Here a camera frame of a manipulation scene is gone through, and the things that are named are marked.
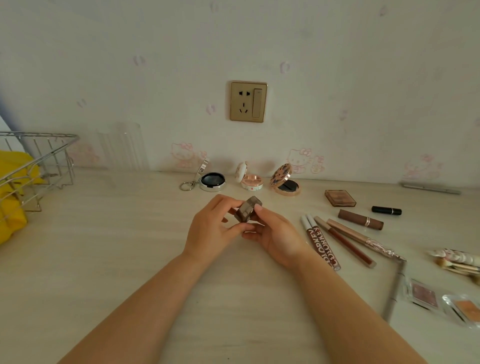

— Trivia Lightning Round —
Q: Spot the yellow plastic bag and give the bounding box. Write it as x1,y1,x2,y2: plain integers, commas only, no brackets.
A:
0,149,46,247

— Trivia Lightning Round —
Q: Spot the clear acrylic organizer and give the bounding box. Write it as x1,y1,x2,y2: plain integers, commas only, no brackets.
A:
96,121,151,173

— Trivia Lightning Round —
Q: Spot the person's left hand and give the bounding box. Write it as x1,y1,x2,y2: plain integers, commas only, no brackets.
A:
181,194,256,263

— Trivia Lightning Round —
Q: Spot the black lipstick tube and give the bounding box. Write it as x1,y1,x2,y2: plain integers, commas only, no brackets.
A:
371,205,403,217

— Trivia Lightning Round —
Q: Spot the person's right hand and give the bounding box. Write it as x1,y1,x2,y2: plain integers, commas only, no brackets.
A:
241,204,312,273

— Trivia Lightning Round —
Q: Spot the grey slim eyeliner pencil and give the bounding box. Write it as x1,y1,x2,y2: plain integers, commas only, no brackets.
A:
382,259,408,323

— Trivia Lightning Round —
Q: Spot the pink blue patterned compact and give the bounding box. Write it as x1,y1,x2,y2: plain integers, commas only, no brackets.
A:
269,163,302,197

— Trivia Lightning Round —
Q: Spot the grey pen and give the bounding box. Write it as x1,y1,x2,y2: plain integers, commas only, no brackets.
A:
401,181,462,195

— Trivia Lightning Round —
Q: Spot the silver round cushion compact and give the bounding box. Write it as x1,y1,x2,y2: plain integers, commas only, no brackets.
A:
179,157,228,193

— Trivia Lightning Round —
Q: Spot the brown Colorkey lip gloss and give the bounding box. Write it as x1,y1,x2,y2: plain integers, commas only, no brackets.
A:
314,215,377,269

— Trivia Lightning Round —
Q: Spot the ornate rose gold lip tube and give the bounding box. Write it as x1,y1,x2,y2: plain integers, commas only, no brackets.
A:
326,218,407,262

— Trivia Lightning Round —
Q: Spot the person's left forearm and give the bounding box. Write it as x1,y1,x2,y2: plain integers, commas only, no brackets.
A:
58,251,211,364

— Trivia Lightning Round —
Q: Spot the small dark round compact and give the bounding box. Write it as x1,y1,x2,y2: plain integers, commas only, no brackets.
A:
234,195,263,223

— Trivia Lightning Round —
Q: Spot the pink single eyeshadow pan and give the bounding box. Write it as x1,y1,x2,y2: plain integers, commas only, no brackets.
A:
404,278,443,311

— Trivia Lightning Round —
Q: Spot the brown lipstick tube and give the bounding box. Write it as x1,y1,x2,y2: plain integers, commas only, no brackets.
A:
337,209,385,231

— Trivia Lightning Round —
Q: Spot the white floral round compact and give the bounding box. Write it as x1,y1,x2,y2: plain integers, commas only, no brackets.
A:
235,161,265,191

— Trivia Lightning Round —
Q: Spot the gold wall socket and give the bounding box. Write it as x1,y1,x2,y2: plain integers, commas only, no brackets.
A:
229,80,268,124

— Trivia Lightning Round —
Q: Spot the white paper bag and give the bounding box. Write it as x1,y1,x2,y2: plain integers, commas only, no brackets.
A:
0,114,23,153

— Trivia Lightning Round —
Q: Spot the light wooden table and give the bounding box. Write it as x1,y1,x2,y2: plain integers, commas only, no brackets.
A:
0,166,480,364

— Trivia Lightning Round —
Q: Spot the orange single eyeshadow pan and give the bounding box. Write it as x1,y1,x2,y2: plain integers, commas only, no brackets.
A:
442,293,480,327

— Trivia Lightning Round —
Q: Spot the person's right forearm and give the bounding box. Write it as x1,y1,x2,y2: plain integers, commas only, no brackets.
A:
292,251,428,364

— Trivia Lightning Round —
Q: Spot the metal wire basket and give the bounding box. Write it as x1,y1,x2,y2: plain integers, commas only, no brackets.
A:
0,131,80,213

